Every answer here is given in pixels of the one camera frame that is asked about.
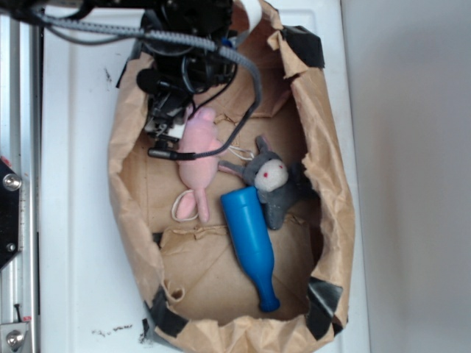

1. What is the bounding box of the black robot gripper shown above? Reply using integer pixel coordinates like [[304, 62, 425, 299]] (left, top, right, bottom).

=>
[[136, 40, 238, 147]]

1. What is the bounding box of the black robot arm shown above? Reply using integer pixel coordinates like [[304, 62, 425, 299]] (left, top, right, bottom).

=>
[[1, 1, 241, 158]]

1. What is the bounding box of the pink plush rabbit toy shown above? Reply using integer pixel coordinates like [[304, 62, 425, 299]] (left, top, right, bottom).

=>
[[171, 107, 255, 224]]

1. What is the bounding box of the blue plastic bottle toy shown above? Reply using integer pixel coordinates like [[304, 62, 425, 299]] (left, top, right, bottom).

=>
[[220, 187, 280, 313]]

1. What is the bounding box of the grey plush donkey toy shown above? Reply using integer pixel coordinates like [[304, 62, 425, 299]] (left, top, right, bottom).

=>
[[219, 135, 319, 230]]

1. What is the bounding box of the brown paper bag bin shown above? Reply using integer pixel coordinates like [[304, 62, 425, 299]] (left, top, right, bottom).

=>
[[108, 3, 355, 352]]

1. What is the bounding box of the white plastic tray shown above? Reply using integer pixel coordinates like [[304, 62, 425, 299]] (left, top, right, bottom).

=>
[[38, 1, 370, 352]]

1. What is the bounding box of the grey braided cable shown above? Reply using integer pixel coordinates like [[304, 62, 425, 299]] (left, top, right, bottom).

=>
[[21, 7, 263, 162]]

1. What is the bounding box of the aluminium frame rail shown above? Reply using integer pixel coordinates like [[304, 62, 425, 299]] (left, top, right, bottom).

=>
[[1, 15, 40, 352]]

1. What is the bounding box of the black mounting bracket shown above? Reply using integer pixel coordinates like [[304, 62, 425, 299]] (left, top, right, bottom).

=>
[[1, 156, 23, 270]]

